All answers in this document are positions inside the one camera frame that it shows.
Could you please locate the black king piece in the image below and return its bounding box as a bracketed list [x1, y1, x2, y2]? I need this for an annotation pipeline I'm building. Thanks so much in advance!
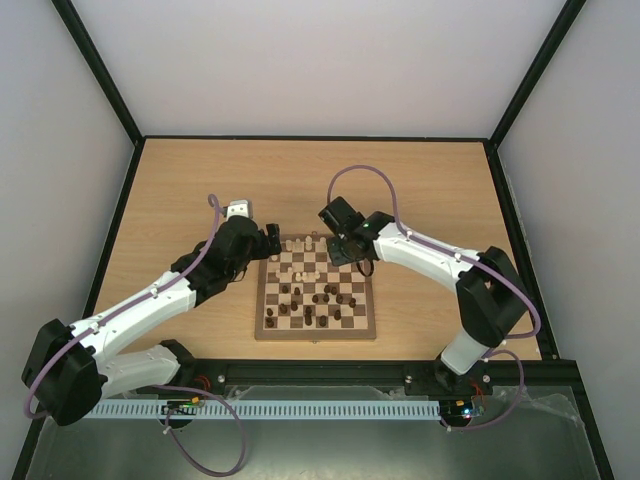
[304, 306, 314, 326]

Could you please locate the black aluminium frame rail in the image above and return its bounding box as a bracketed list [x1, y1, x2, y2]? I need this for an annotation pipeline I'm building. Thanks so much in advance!
[47, 357, 581, 396]

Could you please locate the wooden chess board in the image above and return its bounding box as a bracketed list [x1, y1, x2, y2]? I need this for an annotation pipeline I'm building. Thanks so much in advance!
[254, 233, 377, 342]

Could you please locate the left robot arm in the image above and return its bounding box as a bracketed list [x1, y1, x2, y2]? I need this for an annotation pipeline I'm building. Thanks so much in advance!
[21, 215, 281, 426]

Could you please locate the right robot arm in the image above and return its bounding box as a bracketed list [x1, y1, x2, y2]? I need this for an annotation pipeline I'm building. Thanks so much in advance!
[318, 197, 531, 392]

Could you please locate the light blue cable duct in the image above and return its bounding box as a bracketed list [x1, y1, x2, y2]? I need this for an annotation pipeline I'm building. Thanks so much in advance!
[86, 399, 441, 421]

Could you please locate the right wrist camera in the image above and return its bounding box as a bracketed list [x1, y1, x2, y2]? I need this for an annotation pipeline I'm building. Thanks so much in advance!
[318, 196, 365, 236]

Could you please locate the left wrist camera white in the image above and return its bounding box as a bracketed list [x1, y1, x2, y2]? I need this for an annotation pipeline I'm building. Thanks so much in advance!
[224, 199, 253, 220]

